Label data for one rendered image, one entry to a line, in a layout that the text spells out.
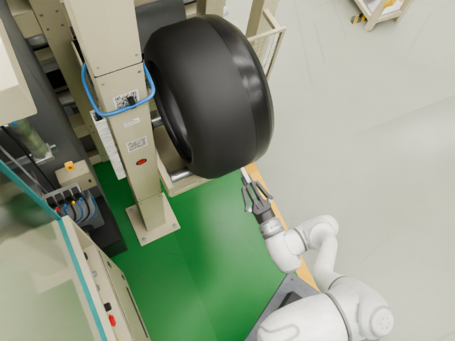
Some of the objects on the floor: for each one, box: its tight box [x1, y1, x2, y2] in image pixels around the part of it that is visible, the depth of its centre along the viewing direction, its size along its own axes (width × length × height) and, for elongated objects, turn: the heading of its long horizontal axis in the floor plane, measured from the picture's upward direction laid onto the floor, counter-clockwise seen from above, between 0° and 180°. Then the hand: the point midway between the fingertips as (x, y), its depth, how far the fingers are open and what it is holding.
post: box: [63, 0, 166, 231], centre depth 140 cm, size 13×13×250 cm
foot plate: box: [125, 192, 181, 246], centre depth 254 cm, size 27×27×2 cm
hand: (244, 175), depth 159 cm, fingers closed
